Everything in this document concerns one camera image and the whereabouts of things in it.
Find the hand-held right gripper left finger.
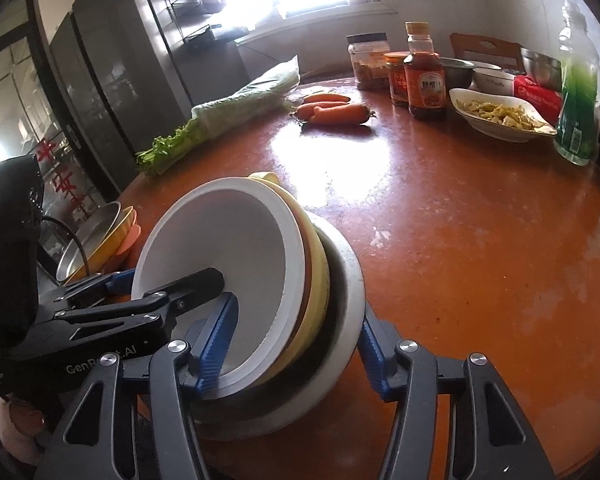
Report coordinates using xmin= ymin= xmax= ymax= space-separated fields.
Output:
xmin=32 ymin=292 xmax=241 ymax=480

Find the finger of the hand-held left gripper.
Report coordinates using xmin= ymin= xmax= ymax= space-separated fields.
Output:
xmin=37 ymin=269 xmax=137 ymax=311
xmin=55 ymin=267 xmax=226 ymax=338

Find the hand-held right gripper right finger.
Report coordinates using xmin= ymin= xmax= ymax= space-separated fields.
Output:
xmin=357 ymin=305 xmax=556 ymax=480

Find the pink plastic plate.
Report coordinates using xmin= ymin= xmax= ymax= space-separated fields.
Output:
xmin=115 ymin=224 xmax=143 ymax=271

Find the yellow shell-shaped plate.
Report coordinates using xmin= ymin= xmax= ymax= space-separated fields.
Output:
xmin=77 ymin=206 xmax=137 ymax=281

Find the steel plate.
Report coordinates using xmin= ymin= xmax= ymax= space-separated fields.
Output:
xmin=55 ymin=201 xmax=123 ymax=283

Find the white paper bowl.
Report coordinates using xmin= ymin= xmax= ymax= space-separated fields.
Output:
xmin=130 ymin=176 xmax=308 ymax=401

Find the large steel bowl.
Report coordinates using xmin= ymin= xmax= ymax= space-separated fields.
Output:
xmin=190 ymin=210 xmax=367 ymax=443

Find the yellow bowl with handles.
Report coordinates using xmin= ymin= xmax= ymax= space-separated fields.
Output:
xmin=247 ymin=171 xmax=331 ymax=376

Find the person's left hand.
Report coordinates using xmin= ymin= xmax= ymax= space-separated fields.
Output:
xmin=0 ymin=395 xmax=48 ymax=466

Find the glass door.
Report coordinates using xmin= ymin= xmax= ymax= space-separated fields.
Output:
xmin=0 ymin=0 xmax=116 ymax=241

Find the bagged celery bunch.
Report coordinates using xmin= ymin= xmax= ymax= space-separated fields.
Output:
xmin=135 ymin=56 xmax=301 ymax=177

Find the carrot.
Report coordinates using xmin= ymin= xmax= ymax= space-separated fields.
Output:
xmin=292 ymin=101 xmax=351 ymax=121
xmin=310 ymin=103 xmax=371 ymax=126
xmin=302 ymin=92 xmax=351 ymax=106

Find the dark grey refrigerator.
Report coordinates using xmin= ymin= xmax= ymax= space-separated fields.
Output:
xmin=32 ymin=0 xmax=246 ymax=186

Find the white dish of food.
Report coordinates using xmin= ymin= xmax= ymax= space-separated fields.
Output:
xmin=448 ymin=88 xmax=558 ymax=143

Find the orange-capped sauce bottle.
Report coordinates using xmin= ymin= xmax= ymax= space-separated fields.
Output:
xmin=403 ymin=21 xmax=448 ymax=122

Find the black-lidded glass jar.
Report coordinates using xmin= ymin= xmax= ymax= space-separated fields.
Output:
xmin=346 ymin=33 xmax=390 ymax=91

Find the red-lidded sauce jar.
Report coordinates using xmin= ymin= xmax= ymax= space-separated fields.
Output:
xmin=384 ymin=51 xmax=412 ymax=107

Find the small steel bowl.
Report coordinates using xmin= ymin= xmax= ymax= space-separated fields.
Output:
xmin=437 ymin=57 xmax=476 ymax=90

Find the red tissue pack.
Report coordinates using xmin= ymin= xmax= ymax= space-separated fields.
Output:
xmin=512 ymin=75 xmax=563 ymax=113

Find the green drink bottle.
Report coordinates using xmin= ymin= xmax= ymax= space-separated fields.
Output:
xmin=553 ymin=0 xmax=600 ymax=167

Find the wooden chair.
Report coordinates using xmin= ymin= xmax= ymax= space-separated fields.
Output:
xmin=449 ymin=32 xmax=526 ymax=73

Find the steel cup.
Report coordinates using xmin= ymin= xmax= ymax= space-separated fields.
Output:
xmin=520 ymin=48 xmax=563 ymax=88

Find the black cable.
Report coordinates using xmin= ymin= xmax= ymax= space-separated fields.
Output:
xmin=39 ymin=215 xmax=92 ymax=277

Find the black wire rack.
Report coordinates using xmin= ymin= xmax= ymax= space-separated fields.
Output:
xmin=140 ymin=0 xmax=231 ymax=43

